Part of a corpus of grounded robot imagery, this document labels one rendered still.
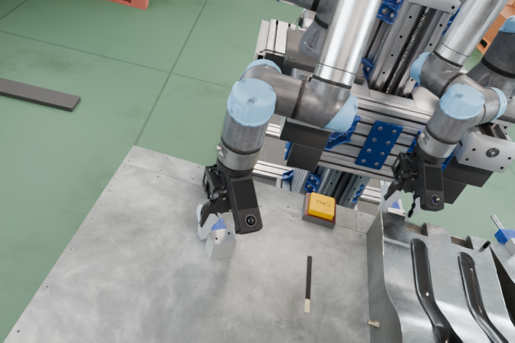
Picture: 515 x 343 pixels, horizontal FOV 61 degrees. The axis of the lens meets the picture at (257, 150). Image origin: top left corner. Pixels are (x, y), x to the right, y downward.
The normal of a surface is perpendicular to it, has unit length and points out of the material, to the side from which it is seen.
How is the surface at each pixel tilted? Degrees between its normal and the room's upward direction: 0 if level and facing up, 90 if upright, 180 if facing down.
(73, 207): 0
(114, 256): 0
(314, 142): 90
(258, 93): 0
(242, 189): 32
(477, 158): 90
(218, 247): 90
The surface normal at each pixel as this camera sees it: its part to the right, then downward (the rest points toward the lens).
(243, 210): 0.37, -0.28
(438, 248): 0.22, -0.75
